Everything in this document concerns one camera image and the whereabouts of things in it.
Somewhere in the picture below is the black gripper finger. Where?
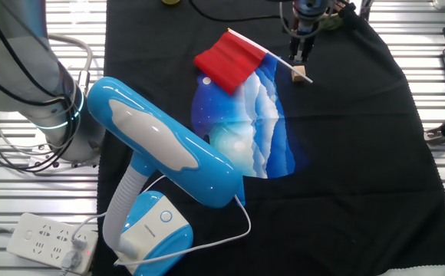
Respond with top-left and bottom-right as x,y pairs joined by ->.
302,37 -> 315,64
288,37 -> 302,62

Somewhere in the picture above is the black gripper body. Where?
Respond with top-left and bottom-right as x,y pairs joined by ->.
293,15 -> 320,41

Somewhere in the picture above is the red flag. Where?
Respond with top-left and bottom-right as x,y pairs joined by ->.
193,27 -> 315,97

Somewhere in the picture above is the green tape roll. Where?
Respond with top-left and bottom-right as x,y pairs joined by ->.
318,11 -> 345,31

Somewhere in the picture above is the small wooden cube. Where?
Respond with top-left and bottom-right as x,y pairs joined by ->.
291,64 -> 308,83

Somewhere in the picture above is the black cloth with whale print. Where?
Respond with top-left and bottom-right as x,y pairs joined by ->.
91,0 -> 445,276

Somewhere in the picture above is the blue white desk lamp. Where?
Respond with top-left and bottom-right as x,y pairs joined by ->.
87,76 -> 246,276

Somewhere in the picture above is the grey power plug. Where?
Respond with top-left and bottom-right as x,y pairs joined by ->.
59,251 -> 82,276

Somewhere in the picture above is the white power strip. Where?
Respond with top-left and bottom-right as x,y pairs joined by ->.
6,212 -> 99,275

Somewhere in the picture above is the white camera cable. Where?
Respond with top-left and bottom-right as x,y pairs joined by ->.
279,2 -> 325,39

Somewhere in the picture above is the aluminium frame bar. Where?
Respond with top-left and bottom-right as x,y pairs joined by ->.
359,0 -> 375,21

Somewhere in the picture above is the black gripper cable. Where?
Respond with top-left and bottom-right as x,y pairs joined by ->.
187,0 -> 285,22

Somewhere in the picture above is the thick grey robot cable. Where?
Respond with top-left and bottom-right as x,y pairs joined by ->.
47,33 -> 94,96

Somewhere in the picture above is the white lamp cable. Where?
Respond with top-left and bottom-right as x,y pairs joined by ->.
71,174 -> 252,268

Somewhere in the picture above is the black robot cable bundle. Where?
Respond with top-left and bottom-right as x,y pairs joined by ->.
0,0 -> 78,176

